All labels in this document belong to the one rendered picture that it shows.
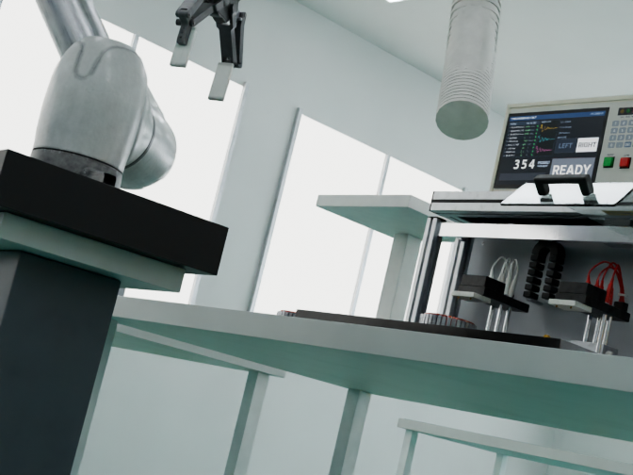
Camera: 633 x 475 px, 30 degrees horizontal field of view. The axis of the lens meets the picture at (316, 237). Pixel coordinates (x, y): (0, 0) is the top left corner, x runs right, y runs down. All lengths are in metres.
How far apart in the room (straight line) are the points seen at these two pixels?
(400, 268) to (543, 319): 0.99
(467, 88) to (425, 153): 5.14
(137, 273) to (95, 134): 0.24
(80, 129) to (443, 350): 0.69
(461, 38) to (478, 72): 0.16
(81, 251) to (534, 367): 0.71
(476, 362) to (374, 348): 0.24
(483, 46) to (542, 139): 1.32
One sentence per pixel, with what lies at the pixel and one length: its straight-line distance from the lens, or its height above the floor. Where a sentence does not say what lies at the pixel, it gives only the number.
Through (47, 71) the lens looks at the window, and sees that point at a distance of 6.90.
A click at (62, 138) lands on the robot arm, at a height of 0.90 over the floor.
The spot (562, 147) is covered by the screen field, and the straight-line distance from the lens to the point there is 2.46.
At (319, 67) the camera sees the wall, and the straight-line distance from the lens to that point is 8.09.
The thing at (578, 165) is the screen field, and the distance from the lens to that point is 2.42.
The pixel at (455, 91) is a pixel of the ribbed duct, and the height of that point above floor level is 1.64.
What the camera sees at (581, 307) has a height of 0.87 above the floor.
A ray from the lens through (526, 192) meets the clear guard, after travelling 2.13.
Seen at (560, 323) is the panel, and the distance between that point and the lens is 2.49.
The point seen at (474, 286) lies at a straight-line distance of 2.38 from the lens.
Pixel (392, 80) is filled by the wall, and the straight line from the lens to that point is 8.55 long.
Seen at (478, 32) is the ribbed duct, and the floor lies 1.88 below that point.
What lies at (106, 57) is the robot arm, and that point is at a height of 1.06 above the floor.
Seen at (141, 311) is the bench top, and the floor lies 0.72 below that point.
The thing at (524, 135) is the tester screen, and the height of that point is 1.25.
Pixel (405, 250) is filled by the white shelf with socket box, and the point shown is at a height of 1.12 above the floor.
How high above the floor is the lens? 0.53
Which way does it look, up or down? 9 degrees up
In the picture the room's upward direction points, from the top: 13 degrees clockwise
